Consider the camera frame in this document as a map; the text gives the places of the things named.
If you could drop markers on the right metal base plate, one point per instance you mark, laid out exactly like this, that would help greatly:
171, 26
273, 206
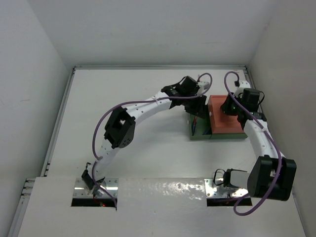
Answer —
213, 191

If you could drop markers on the metal base plate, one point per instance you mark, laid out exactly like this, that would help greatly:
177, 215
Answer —
213, 191
81, 190

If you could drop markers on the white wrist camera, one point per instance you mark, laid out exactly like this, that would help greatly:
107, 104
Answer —
203, 85
241, 85

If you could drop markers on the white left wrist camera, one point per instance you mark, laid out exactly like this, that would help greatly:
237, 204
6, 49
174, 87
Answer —
203, 85

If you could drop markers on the salmon red drawer box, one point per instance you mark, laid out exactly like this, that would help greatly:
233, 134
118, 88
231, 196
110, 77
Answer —
221, 123

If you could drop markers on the green drawer box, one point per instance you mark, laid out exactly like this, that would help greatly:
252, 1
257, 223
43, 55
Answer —
203, 125

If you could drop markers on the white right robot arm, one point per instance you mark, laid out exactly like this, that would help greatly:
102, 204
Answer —
261, 177

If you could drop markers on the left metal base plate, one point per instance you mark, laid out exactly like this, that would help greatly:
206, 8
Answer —
81, 190

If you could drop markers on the white front cover board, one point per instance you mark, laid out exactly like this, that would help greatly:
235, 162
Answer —
151, 208

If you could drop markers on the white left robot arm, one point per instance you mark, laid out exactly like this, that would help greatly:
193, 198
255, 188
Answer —
123, 118

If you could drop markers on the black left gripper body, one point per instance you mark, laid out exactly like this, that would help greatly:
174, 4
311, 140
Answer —
193, 105

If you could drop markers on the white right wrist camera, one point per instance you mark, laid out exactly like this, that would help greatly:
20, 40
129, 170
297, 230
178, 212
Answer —
241, 85

